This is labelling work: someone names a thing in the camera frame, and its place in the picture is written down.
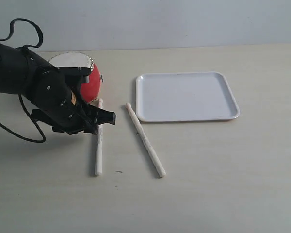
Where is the small red drum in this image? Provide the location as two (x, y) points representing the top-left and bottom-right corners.
(48, 52), (101, 103)

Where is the white square plastic tray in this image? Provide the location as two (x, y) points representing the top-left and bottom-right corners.
(135, 72), (240, 123)

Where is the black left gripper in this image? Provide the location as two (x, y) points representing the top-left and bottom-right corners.
(30, 67), (116, 135)

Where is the wooden drumstick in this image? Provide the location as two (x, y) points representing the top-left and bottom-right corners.
(125, 103), (166, 178)
(94, 98), (104, 176)

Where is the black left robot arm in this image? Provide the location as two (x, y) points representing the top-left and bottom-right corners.
(0, 43), (116, 134)

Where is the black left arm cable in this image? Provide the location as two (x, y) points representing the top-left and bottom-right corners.
(0, 19), (46, 143)

